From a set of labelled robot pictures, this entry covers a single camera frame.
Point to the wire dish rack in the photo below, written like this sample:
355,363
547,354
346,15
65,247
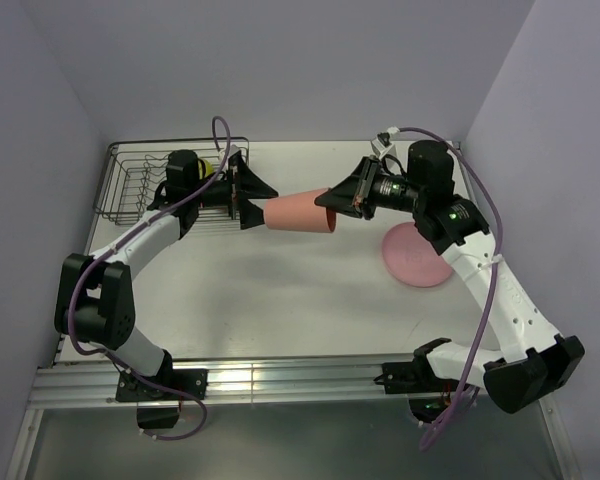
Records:
135,171

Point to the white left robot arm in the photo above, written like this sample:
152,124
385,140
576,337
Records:
95,305

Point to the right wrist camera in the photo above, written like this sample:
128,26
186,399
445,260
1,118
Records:
382,145

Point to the aluminium table rail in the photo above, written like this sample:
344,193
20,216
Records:
93,384

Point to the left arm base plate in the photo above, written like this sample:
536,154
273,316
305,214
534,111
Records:
160,401

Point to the pink plate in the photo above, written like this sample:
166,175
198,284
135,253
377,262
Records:
411,259

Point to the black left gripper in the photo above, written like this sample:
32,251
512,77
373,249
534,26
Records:
245,186

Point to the green bowl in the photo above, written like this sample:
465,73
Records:
205,168

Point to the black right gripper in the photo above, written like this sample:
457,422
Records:
353,195

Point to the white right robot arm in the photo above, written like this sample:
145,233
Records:
533,359

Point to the pink tumbler cup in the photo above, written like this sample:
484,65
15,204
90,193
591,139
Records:
298,212

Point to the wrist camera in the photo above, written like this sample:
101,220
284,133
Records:
226,153
382,145

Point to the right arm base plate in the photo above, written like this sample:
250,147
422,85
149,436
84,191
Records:
412,377

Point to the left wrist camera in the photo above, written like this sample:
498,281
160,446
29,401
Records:
226,153

